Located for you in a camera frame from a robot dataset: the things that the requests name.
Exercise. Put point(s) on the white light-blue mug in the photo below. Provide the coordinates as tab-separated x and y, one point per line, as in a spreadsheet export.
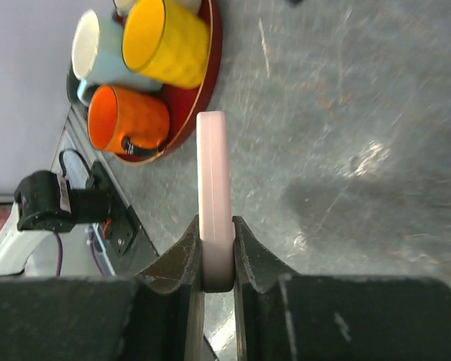
96	58

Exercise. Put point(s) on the red round tray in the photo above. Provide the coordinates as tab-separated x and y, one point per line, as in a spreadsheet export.
185	104

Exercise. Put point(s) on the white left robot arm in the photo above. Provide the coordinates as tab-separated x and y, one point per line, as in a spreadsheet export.
46	204

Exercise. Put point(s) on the phone with pink case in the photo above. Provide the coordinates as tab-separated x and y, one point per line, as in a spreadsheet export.
216	229

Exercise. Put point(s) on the orange enamel mug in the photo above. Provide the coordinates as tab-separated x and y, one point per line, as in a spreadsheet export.
123	121

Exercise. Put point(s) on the yellow enamel mug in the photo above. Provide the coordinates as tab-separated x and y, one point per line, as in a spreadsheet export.
164	41

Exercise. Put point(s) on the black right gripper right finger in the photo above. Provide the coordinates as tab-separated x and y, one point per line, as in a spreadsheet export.
261	314

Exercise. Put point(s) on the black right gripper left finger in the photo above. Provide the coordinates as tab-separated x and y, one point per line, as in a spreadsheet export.
174	309

